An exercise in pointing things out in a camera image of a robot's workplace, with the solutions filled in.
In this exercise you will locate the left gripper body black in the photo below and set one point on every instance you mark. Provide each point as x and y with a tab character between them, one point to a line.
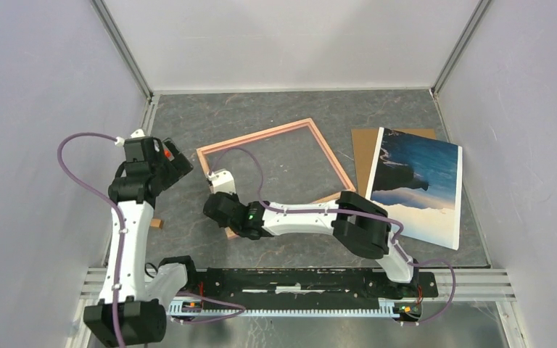
161	167

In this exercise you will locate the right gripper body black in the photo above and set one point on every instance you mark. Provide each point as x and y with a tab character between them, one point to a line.
231	197

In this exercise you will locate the pink wooden picture frame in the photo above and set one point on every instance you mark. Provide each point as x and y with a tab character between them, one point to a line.
290	163

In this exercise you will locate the blue sea photo print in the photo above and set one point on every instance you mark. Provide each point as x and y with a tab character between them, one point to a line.
434	215

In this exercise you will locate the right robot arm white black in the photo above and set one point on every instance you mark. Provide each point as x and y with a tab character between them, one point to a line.
361	226

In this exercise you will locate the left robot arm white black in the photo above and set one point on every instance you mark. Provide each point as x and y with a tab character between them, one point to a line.
129	310

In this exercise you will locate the small wooden block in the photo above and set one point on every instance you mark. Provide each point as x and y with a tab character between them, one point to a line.
156	223

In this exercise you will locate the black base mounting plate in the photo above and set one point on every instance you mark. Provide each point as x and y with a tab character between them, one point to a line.
305	288

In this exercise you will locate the brown cardboard backing board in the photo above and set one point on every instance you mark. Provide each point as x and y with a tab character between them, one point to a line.
363	143

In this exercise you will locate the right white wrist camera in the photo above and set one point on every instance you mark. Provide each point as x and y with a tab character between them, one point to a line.
221	181

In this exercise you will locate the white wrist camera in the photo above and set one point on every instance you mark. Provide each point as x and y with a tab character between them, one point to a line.
120	141
221	181

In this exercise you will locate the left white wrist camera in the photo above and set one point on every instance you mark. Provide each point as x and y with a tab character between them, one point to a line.
120	141

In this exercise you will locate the white slotted cable duct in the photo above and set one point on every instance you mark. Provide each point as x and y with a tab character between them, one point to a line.
189	308

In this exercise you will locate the aluminium rail frame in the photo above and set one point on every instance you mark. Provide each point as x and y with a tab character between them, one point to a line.
117	38

